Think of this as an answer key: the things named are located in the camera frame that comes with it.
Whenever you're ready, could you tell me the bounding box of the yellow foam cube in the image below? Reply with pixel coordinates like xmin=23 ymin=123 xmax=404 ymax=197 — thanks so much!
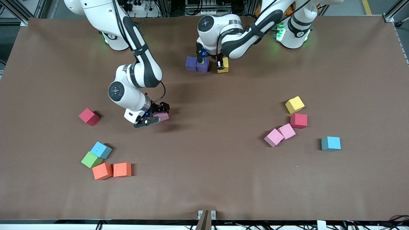
xmin=285 ymin=96 xmax=305 ymax=115
xmin=217 ymin=57 xmax=229 ymax=73

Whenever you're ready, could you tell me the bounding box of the purple foam cube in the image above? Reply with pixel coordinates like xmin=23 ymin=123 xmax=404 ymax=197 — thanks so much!
xmin=196 ymin=57 xmax=210 ymax=73
xmin=185 ymin=56 xmax=198 ymax=71

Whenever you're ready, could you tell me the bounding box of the white power strip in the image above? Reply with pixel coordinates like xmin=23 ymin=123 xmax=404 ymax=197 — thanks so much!
xmin=123 ymin=0 xmax=160 ymax=18
xmin=189 ymin=9 xmax=221 ymax=16

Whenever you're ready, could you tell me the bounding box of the orange foam cube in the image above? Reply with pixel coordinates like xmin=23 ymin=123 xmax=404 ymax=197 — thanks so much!
xmin=92 ymin=163 xmax=113 ymax=181
xmin=113 ymin=162 xmax=132 ymax=178

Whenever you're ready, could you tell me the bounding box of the light cyan foam cube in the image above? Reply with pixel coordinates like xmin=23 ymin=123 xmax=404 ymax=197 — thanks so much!
xmin=90 ymin=142 xmax=113 ymax=159

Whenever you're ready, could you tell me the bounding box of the red foam cube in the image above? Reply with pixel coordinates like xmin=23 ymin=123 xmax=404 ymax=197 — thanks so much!
xmin=290 ymin=113 xmax=308 ymax=129
xmin=79 ymin=108 xmax=101 ymax=127

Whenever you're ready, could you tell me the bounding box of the green foam cube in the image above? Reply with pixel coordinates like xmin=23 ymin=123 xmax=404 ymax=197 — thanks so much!
xmin=81 ymin=151 xmax=104 ymax=169

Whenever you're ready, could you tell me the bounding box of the brown table cover sheet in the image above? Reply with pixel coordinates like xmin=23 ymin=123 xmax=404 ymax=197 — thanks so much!
xmin=0 ymin=15 xmax=409 ymax=221

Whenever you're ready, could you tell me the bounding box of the blue foam cube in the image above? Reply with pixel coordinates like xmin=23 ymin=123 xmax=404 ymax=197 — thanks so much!
xmin=321 ymin=136 xmax=342 ymax=152

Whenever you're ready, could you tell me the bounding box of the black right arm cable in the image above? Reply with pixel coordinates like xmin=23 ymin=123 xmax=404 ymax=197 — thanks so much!
xmin=153 ymin=81 xmax=167 ymax=105

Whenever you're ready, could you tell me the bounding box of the brown camera stand post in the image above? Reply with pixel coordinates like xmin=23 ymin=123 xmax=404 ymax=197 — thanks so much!
xmin=196 ymin=210 xmax=212 ymax=230

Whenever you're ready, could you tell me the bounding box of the aluminium frame profile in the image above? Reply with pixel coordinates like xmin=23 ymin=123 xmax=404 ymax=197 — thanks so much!
xmin=19 ymin=0 xmax=50 ymax=26
xmin=383 ymin=0 xmax=409 ymax=23

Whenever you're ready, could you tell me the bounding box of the aluminium table edge rail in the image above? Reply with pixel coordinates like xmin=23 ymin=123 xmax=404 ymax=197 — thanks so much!
xmin=393 ymin=24 xmax=409 ymax=64

